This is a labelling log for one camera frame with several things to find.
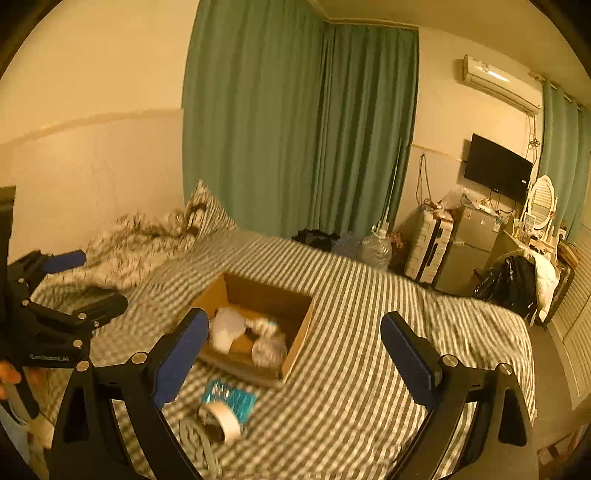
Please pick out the green curtain with eyelets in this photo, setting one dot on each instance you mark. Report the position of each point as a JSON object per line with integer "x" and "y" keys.
{"x": 561, "y": 152}

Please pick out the teal foil packet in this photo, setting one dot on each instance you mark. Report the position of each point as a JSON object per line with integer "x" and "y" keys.
{"x": 238, "y": 399}

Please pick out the wide green curtain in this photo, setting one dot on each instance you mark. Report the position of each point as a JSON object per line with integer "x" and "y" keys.
{"x": 249, "y": 115}

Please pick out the black plastic bag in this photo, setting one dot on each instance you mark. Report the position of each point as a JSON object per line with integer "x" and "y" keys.
{"x": 510, "y": 284}

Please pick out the white air conditioner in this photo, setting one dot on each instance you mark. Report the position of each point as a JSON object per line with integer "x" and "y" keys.
{"x": 501, "y": 83}

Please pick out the narrow green curtain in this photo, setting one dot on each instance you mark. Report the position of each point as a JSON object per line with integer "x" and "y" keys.
{"x": 369, "y": 129}

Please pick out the checked pillow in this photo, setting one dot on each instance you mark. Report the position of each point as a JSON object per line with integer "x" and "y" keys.
{"x": 212, "y": 210}

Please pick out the white suitcase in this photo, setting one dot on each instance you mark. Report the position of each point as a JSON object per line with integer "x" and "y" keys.
{"x": 427, "y": 249}

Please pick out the grey small fridge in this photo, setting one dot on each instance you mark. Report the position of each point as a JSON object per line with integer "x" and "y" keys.
{"x": 471, "y": 249}

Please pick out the white tape roll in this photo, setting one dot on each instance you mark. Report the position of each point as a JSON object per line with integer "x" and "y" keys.
{"x": 226, "y": 422}

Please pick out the white jacket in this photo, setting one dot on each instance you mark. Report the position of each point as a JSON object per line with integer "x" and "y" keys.
{"x": 547, "y": 281}

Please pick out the bed with checked sheet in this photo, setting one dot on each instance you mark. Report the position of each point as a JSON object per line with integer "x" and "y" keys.
{"x": 360, "y": 304}

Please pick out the slatted wooden cabinet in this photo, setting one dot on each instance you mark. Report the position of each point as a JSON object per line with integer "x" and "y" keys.
{"x": 577, "y": 323}

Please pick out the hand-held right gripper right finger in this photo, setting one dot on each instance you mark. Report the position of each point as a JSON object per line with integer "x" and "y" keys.
{"x": 411, "y": 360}

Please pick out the dressing table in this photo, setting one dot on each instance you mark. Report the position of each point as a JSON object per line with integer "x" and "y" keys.
{"x": 512, "y": 242}

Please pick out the brown cardboard box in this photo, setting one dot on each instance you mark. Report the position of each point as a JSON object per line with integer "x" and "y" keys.
{"x": 298, "y": 327}

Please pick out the person's left hand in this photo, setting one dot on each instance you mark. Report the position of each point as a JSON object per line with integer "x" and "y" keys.
{"x": 8, "y": 376}

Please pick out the patterned quilt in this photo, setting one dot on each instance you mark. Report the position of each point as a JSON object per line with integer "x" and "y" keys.
{"x": 134, "y": 244}

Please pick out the large clear water bottle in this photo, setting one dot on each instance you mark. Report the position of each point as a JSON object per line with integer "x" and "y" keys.
{"x": 376, "y": 251}

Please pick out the black wall television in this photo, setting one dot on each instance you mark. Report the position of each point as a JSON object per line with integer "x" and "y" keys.
{"x": 498, "y": 168}

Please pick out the white oval mirror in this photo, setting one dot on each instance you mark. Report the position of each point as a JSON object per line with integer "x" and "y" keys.
{"x": 541, "y": 201}

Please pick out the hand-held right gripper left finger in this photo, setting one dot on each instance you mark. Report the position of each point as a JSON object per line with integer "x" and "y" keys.
{"x": 180, "y": 355}

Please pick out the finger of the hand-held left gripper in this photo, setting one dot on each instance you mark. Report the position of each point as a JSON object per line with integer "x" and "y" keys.
{"x": 64, "y": 261}
{"x": 104, "y": 307}

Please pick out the white crumpled paper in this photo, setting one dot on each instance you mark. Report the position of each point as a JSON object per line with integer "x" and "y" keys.
{"x": 228, "y": 330}

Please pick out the crumpled clear plastic bag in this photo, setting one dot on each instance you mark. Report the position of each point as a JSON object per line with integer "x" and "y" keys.
{"x": 270, "y": 346}

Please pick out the white pole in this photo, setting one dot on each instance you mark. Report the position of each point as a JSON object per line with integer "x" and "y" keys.
{"x": 392, "y": 184}

